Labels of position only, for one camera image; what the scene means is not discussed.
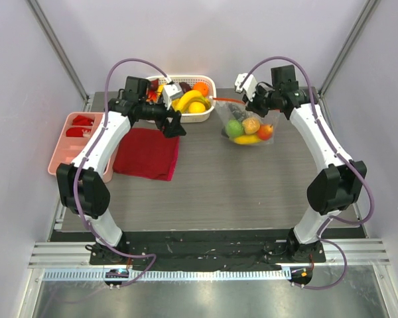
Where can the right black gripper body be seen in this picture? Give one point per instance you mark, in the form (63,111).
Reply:
(252,103)

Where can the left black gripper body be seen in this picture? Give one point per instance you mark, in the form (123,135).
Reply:
(153,110)

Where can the red apple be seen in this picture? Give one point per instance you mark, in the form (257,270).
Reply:
(265,132)

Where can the yellow lemon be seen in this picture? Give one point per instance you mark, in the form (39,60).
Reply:
(251,125)

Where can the grey toy fish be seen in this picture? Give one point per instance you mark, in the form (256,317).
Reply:
(234,111)

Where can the clear zip top bag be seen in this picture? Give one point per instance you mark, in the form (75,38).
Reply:
(220,105)

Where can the yellow banana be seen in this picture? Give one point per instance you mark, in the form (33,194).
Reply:
(247,139)
(189,97)

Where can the green round fruit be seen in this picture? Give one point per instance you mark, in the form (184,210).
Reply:
(234,129)

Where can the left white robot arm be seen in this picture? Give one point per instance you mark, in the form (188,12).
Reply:
(80,183)

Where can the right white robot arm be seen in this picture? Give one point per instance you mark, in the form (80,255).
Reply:
(338,182)

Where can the red folded cloth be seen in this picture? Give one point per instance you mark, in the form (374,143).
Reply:
(146,153)

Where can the dark purple fruit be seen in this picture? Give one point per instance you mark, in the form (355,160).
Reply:
(185,87)

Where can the white plastic fruit basket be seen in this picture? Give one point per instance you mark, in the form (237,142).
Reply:
(192,116)

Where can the orange fruit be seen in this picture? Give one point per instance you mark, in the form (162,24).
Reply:
(201,87)

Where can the red item in tray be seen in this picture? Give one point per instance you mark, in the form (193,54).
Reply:
(81,126)

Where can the pink compartment tray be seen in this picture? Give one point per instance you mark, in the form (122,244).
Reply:
(67,148)

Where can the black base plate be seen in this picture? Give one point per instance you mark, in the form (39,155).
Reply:
(208,251)

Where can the white slotted cable duct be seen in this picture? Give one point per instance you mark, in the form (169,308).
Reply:
(120,275)

